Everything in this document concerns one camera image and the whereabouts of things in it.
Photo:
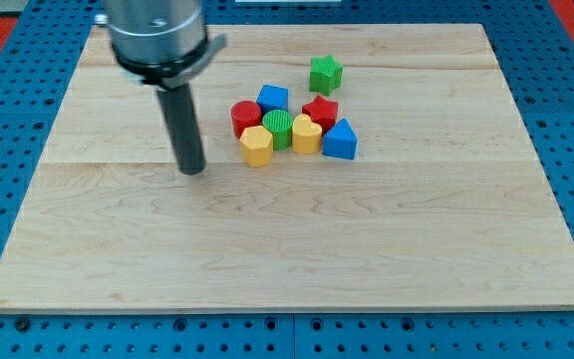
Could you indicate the blue triangle block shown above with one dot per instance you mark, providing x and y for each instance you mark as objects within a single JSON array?
[{"x": 340, "y": 141}]

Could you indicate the light wooden board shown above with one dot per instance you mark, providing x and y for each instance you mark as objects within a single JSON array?
[{"x": 445, "y": 207}]

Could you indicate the yellow hexagon block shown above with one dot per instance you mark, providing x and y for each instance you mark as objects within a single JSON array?
[{"x": 256, "y": 145}]

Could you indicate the green star block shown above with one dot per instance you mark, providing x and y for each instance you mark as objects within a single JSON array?
[{"x": 325, "y": 75}]

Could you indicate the yellow heart block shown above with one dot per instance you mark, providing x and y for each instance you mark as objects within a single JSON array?
[{"x": 306, "y": 135}]

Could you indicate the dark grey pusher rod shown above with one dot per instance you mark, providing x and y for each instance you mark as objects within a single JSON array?
[{"x": 183, "y": 131}]

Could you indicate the blue cube block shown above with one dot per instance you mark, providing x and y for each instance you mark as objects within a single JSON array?
[{"x": 272, "y": 98}]

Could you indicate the green cylinder block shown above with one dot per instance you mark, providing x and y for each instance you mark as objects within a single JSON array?
[{"x": 279, "y": 124}]

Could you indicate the red star block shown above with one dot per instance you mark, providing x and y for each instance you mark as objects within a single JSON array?
[{"x": 322, "y": 112}]

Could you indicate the red cylinder block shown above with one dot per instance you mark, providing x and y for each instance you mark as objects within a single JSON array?
[{"x": 245, "y": 114}]

